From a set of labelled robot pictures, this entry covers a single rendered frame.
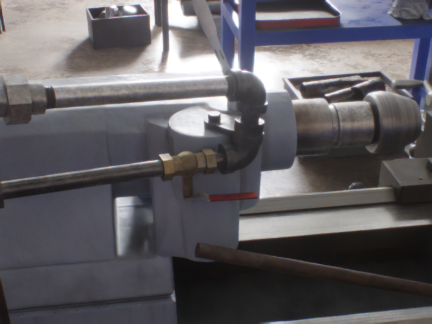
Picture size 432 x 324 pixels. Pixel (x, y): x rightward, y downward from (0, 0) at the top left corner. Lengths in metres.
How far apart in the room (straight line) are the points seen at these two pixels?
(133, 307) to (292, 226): 0.41
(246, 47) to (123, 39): 2.02
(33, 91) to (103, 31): 3.98
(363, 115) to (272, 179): 2.05
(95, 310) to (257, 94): 0.34
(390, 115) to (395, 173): 0.37
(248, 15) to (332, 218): 1.60
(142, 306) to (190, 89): 0.30
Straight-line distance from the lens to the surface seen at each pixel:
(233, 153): 0.72
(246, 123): 0.71
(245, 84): 0.69
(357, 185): 1.61
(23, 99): 0.60
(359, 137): 0.91
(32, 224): 0.83
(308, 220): 1.17
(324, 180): 2.96
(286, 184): 2.91
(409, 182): 1.25
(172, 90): 0.66
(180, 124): 0.76
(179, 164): 0.70
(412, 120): 0.93
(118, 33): 4.61
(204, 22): 0.80
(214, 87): 0.68
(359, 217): 1.20
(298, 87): 3.28
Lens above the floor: 1.49
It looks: 29 degrees down
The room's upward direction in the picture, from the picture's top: straight up
